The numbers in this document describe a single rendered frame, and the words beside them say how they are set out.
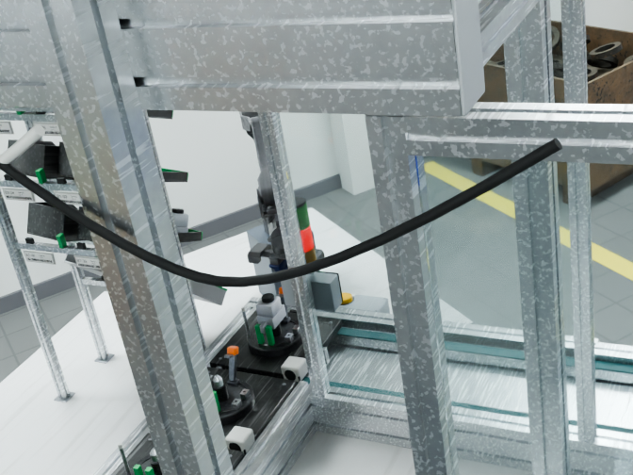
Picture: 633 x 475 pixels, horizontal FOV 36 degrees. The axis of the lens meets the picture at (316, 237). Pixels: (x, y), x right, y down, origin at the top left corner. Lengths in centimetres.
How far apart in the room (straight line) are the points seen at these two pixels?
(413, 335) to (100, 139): 29
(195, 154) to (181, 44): 422
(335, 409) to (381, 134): 149
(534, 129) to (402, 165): 10
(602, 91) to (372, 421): 286
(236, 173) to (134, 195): 431
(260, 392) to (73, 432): 50
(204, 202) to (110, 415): 272
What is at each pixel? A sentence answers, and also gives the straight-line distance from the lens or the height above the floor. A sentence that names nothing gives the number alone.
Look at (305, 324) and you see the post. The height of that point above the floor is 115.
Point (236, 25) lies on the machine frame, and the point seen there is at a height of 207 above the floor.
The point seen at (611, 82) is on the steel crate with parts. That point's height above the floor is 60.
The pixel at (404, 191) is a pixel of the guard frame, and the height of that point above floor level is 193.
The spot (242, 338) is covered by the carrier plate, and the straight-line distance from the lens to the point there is 238.
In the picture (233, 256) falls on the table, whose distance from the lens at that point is 299.
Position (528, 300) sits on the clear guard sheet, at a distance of 76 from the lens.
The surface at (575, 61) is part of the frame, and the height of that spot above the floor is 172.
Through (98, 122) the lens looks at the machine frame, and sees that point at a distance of 74.
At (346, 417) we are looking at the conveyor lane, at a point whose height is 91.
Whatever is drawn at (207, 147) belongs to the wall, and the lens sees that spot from 496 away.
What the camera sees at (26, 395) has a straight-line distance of 263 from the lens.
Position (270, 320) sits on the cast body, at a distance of 227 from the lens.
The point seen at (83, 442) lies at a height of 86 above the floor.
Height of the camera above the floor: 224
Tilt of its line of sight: 27 degrees down
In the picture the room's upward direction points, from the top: 10 degrees counter-clockwise
